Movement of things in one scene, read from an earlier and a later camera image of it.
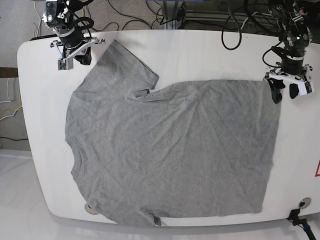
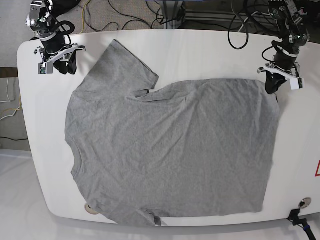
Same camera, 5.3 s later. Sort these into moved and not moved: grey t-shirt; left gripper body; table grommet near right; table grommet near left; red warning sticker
Moved: left gripper body
Not moved: red warning sticker; table grommet near left; table grommet near right; grey t-shirt
